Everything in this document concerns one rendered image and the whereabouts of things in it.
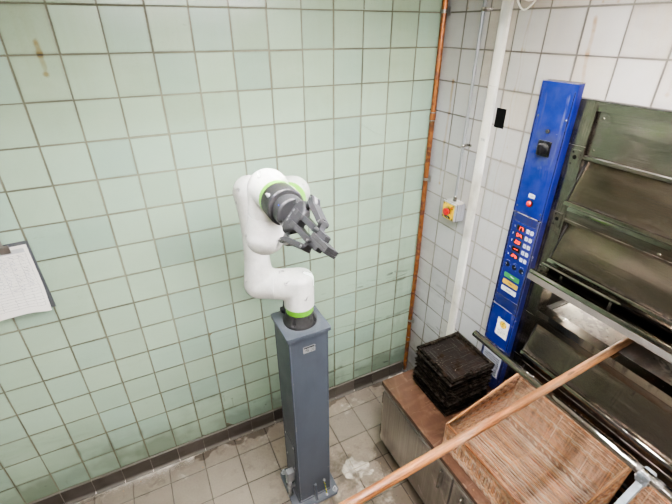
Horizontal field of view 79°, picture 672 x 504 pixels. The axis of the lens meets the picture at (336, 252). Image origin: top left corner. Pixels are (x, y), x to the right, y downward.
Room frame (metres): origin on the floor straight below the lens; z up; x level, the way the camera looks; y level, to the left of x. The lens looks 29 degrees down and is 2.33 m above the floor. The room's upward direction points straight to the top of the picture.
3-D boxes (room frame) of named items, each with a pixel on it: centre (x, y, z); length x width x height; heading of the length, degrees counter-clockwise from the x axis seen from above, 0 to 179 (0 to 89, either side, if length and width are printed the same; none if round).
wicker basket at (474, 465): (1.12, -0.84, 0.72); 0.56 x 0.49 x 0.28; 28
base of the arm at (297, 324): (1.47, 0.18, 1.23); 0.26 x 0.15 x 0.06; 27
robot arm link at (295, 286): (1.42, 0.17, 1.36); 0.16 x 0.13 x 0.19; 85
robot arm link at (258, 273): (1.43, 0.31, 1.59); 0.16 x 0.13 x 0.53; 85
